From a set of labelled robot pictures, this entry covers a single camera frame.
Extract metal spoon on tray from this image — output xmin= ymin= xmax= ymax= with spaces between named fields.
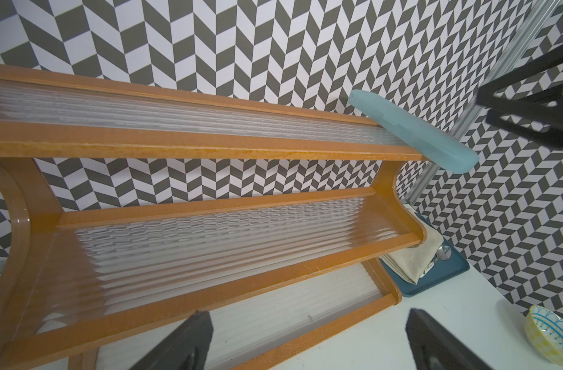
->
xmin=419 ymin=245 xmax=452 ymax=278

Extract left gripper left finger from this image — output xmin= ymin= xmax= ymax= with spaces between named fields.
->
xmin=130 ymin=311 xmax=214 ymax=370

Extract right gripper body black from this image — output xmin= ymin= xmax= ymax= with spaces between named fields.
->
xmin=476 ymin=45 xmax=563 ymax=150

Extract beige folded cloth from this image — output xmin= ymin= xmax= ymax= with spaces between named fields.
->
xmin=380 ymin=204 xmax=444 ymax=285

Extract yellow patterned bowl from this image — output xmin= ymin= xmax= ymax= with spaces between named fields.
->
xmin=524 ymin=305 xmax=563 ymax=367

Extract teal pencil case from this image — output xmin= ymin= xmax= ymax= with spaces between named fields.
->
xmin=348 ymin=89 xmax=479 ymax=174

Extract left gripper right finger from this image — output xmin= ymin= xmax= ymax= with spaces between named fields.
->
xmin=406 ymin=308 xmax=491 ymax=370

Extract dark teal tray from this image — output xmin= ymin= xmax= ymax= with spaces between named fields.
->
xmin=380 ymin=212 xmax=469 ymax=298

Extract wooden three-tier shelf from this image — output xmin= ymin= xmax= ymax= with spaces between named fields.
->
xmin=0 ymin=65 xmax=426 ymax=369

